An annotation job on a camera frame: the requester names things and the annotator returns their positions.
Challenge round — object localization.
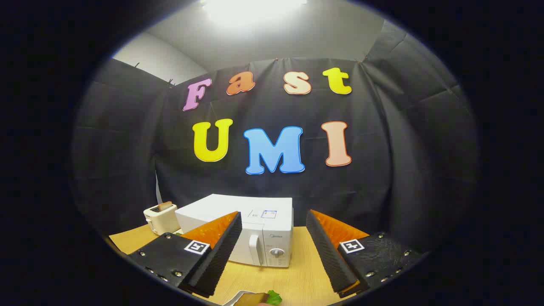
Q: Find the brown bread lettuce sandwich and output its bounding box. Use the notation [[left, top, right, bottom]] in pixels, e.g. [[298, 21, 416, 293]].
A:
[[234, 291, 283, 306]]

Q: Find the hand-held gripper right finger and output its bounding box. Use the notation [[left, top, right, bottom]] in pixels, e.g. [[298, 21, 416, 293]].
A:
[[306, 209, 422, 298]]

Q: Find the white plate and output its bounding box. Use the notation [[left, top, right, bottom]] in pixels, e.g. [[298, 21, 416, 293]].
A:
[[223, 290, 255, 306]]

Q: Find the cream toaster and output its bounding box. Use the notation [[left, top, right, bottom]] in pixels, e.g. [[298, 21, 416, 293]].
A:
[[143, 202, 181, 236]]

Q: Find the white microwave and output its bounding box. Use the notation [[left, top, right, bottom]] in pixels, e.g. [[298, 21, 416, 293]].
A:
[[175, 194, 294, 268]]

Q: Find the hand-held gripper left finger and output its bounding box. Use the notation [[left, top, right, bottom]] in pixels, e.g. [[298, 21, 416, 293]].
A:
[[127, 211, 243, 298]]

